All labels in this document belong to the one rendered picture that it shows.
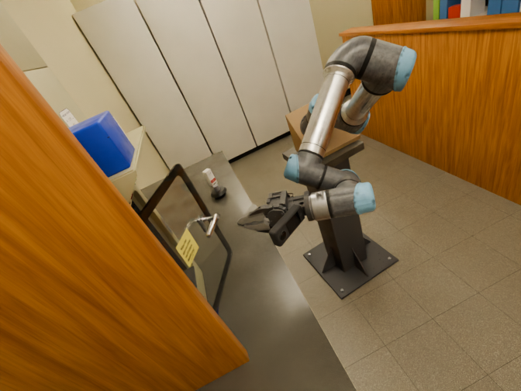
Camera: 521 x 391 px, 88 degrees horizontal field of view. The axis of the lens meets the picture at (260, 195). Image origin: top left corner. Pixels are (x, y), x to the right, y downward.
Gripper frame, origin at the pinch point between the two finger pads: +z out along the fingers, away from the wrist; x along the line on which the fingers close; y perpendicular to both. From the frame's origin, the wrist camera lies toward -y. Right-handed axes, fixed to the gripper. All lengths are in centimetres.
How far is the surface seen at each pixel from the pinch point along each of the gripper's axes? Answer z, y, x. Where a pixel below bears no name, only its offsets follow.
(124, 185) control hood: 7.2, -17.9, 28.9
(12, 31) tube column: 27, 3, 58
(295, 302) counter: -8.9, -8.9, -26.1
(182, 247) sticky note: 13.9, -8.7, 3.2
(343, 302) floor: -13, 47, -120
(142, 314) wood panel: 12.4, -29.4, 6.7
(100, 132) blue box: 6.6, -15.5, 38.3
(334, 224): -18, 69, -72
